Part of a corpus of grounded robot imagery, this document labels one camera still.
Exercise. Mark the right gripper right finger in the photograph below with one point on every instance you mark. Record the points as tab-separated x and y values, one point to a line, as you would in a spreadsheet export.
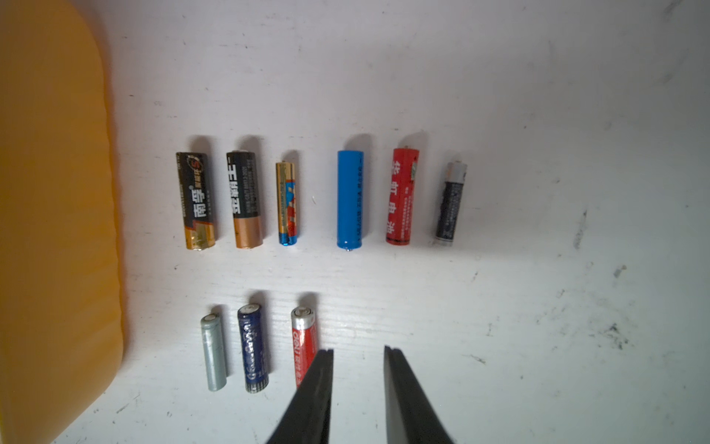
410	418

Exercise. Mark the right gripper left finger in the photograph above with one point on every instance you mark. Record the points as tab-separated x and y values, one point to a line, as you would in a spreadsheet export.
307	418

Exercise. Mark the blue purple battery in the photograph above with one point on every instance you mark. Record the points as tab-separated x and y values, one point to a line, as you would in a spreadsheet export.
253	347

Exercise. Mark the grey silver battery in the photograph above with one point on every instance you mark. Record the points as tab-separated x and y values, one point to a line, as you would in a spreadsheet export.
214	352

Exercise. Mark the blue cylindrical battery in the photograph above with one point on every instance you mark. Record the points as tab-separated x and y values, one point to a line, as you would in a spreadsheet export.
350	194

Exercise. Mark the gold blue slim battery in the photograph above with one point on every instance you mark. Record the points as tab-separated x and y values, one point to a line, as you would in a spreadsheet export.
286	203

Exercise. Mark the dark blue silver slim battery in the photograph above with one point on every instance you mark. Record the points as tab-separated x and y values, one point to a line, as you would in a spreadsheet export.
450	202

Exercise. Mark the yellow plastic storage box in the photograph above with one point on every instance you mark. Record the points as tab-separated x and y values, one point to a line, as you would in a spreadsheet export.
61	319

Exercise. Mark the black gold slim battery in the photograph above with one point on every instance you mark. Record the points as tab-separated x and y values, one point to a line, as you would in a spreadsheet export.
242	174

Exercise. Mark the black copper battery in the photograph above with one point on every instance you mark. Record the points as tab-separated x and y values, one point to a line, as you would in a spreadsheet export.
196	200

